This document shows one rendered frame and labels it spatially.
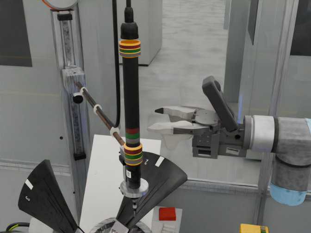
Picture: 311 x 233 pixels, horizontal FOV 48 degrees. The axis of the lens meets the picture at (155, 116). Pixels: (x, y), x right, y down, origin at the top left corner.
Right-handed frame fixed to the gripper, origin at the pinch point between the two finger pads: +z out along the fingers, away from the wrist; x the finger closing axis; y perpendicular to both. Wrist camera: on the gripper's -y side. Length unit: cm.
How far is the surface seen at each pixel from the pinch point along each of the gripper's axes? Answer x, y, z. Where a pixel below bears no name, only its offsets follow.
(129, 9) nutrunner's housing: 0.6, -22.1, 5.2
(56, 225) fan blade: 8, 43, 32
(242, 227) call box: 37, 60, -26
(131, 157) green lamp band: -0.8, 10.4, 5.5
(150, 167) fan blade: 20.8, 27.1, 5.5
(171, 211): 64, 79, 4
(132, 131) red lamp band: -0.3, 3.9, 5.2
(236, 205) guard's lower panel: 72, 78, -27
